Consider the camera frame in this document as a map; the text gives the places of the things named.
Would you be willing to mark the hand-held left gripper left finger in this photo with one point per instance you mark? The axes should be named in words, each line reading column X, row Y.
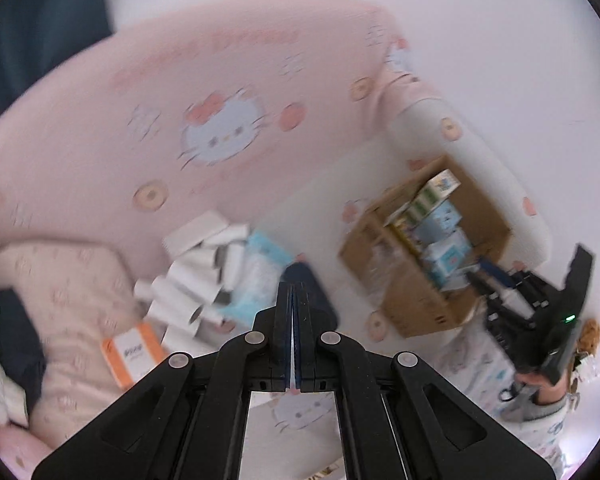
column 282, row 320

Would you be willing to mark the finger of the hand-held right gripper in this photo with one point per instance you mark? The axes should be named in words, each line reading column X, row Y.
column 495, row 296
column 495, row 270

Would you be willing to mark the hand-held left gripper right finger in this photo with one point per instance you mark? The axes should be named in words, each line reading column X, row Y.
column 302, row 320

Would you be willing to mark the small blue printed box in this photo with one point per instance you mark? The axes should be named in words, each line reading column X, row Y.
column 447, row 250
column 452, row 277
column 440, row 222

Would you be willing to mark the light blue paper box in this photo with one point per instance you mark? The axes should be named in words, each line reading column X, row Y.
column 240, row 312

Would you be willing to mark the brown cardboard box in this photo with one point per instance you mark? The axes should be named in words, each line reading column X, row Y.
column 420, row 305

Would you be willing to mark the person's right forearm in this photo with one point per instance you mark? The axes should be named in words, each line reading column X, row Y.
column 530, row 420

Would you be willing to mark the person's right hand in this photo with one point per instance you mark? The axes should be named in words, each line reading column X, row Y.
column 545, row 391

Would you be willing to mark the brown plush toy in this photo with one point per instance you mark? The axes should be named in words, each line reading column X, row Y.
column 591, row 334

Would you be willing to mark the small white object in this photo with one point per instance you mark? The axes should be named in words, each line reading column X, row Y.
column 586, row 367

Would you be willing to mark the blue and white pouch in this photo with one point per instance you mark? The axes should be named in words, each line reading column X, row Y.
column 260, row 270

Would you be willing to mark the white printed pajama clothing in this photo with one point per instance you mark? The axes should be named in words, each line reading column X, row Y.
column 470, row 365

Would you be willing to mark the green and white box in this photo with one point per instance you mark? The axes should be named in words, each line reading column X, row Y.
column 440, row 187
column 412, row 212

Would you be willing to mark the pile of white rolls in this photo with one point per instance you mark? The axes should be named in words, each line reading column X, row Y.
column 180, row 285

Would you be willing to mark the flat white cardboard piece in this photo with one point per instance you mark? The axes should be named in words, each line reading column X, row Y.
column 195, row 230

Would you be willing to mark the orange and white box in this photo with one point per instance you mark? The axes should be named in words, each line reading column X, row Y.
column 130, row 355

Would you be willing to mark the pink printed pillow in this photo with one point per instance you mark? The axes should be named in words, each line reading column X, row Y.
column 80, row 300

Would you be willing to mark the pink cat-print bed bumper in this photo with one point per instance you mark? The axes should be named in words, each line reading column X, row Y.
column 130, row 110

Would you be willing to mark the dark navy cloth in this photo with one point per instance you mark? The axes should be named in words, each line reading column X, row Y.
column 15, row 330

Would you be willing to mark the pink soft cushion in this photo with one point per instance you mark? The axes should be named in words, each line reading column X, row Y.
column 17, row 450

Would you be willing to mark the dark blue curtain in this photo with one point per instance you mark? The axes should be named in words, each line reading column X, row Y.
column 30, row 35

